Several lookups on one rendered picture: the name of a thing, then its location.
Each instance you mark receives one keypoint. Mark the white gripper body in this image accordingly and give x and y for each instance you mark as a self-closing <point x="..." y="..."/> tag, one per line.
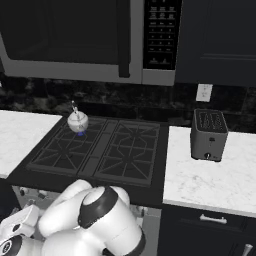
<point x="26" y="216"/>

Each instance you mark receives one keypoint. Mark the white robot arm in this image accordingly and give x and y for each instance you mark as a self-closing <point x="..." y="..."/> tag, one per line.
<point x="100" y="226"/>

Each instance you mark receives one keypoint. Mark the dark stove knob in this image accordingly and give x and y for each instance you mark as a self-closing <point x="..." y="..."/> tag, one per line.
<point x="42" y="195"/>
<point x="142" y="211"/>
<point x="23" y="191"/>

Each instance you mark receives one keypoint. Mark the black gas stove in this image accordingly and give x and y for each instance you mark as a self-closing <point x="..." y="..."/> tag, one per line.
<point x="110" y="150"/>

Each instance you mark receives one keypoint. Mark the dark base cupboard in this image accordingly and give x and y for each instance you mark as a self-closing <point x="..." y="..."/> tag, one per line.
<point x="6" y="200"/>

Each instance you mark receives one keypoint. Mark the white kettle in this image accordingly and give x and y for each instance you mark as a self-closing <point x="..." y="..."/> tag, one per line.
<point x="78" y="121"/>

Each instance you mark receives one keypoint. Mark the dark drawer front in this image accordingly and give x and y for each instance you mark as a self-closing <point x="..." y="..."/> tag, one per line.
<point x="186" y="218"/>

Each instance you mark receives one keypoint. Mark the dark base cupboard door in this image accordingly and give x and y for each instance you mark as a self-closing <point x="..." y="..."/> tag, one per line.
<point x="200" y="245"/>

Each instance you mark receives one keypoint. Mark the dark microwave door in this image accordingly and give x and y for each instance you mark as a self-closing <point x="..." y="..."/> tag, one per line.
<point x="60" y="30"/>

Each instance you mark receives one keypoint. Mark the grey toaster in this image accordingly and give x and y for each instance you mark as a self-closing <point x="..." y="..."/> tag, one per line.
<point x="209" y="136"/>

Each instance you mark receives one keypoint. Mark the grey microwave oven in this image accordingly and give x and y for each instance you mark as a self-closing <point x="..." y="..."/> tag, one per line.
<point x="136" y="40"/>

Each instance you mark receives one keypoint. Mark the white wall outlet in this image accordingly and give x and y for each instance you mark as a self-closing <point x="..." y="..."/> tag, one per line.
<point x="204" y="92"/>

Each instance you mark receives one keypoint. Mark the dark wall cupboard door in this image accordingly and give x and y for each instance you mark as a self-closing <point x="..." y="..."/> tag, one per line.
<point x="216" y="40"/>

